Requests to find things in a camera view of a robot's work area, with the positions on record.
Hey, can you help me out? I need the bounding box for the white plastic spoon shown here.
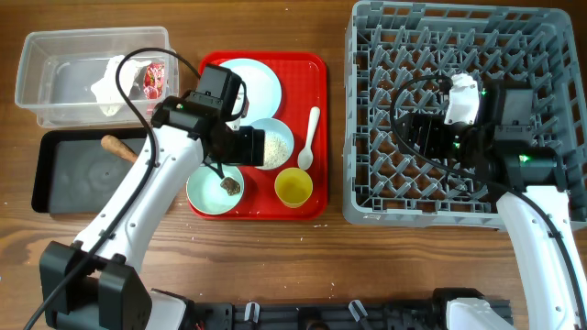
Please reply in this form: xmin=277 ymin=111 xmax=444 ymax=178
xmin=297 ymin=106 xmax=321 ymax=171

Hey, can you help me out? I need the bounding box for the yellow plastic cup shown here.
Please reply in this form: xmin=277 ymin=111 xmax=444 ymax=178
xmin=274 ymin=168 xmax=314 ymax=208

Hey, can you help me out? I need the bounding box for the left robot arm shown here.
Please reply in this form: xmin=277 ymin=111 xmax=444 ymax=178
xmin=36 ymin=64 xmax=264 ymax=329

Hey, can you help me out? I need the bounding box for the large light blue plate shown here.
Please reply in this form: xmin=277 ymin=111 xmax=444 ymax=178
xmin=221 ymin=59 xmax=282 ymax=130

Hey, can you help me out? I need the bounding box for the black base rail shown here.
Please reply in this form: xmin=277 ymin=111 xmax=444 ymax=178
xmin=183 ymin=300 xmax=513 ymax=330

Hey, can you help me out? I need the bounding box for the red serving tray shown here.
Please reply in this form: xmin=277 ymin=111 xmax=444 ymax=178
xmin=191 ymin=50 xmax=329 ymax=221

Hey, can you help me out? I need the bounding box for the left black cable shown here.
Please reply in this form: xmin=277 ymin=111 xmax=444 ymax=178
xmin=22 ymin=47 xmax=203 ymax=330

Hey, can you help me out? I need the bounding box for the white rice pile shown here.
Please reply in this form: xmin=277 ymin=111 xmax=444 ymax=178
xmin=263 ymin=132 xmax=289 ymax=170

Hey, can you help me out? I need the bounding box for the white napkin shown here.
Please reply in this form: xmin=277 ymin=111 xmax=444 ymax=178
xmin=91 ymin=55 xmax=151 ymax=116

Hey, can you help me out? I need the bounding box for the red snack wrapper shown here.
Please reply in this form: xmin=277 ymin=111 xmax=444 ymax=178
xmin=143 ymin=63 xmax=165 ymax=99

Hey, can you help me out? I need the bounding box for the black waste tray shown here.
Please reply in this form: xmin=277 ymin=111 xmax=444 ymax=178
xmin=31 ymin=127 xmax=146 ymax=215

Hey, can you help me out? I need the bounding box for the light blue rice bowl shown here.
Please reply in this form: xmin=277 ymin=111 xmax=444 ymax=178
xmin=251 ymin=118 xmax=294 ymax=171

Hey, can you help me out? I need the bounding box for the mint green bowl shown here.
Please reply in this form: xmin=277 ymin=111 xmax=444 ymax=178
xmin=186 ymin=166 xmax=245 ymax=215

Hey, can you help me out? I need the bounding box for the dark brown food scrap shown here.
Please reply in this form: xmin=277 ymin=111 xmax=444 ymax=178
xmin=220 ymin=177 xmax=241 ymax=196

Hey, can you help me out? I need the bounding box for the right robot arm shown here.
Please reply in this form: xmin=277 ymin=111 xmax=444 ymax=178
xmin=390 ymin=81 xmax=586 ymax=329

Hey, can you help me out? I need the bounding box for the black cable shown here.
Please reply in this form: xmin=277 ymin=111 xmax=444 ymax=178
xmin=389 ymin=74 xmax=587 ymax=330
xmin=22 ymin=47 xmax=203 ymax=330

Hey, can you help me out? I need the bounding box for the grey dishwasher rack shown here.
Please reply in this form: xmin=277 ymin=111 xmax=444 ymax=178
xmin=343 ymin=1 xmax=586 ymax=230

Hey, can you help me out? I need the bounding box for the clear plastic bin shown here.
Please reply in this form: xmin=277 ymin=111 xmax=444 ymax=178
xmin=15 ymin=27 xmax=171 ymax=128

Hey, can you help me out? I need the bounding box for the right black cable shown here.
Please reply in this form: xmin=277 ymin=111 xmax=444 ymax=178
xmin=389 ymin=74 xmax=587 ymax=330

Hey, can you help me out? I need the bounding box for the brown bread stick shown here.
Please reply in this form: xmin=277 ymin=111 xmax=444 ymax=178
xmin=101 ymin=135 xmax=138 ymax=163

